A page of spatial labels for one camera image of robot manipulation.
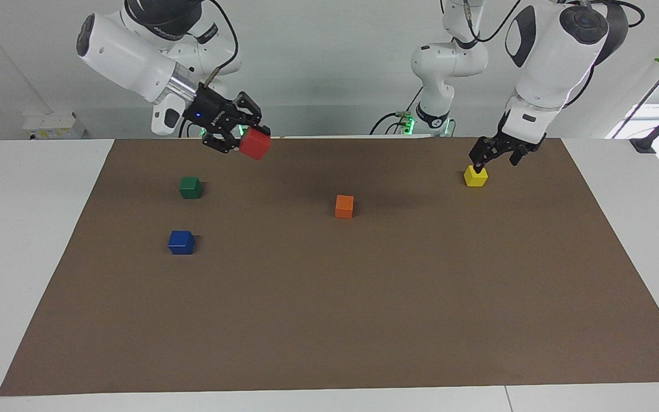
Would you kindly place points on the blue wooden block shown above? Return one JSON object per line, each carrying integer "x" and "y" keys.
{"x": 181, "y": 242}

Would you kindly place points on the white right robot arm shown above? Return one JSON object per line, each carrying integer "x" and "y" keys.
{"x": 135, "y": 57}

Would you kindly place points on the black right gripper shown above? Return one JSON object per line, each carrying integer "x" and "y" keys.
{"x": 212, "y": 111}

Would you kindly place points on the orange wooden block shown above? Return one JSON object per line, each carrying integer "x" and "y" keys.
{"x": 344, "y": 206}

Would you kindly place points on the green wooden block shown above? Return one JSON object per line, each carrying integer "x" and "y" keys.
{"x": 190, "y": 187}

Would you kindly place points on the green-tipped thin pole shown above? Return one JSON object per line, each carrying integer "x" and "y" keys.
{"x": 644, "y": 97}

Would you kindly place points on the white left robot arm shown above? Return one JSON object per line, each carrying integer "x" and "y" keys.
{"x": 547, "y": 63}

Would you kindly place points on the white cardboard box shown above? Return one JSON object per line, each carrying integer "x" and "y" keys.
{"x": 54, "y": 125}

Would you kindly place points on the yellow wooden block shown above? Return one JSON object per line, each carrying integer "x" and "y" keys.
{"x": 476, "y": 177}

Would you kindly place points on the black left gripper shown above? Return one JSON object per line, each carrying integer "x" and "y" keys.
{"x": 507, "y": 143}

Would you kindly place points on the brown table mat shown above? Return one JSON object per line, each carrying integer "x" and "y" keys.
{"x": 329, "y": 297}

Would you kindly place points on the red wooden block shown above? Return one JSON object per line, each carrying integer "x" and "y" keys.
{"x": 255, "y": 144}

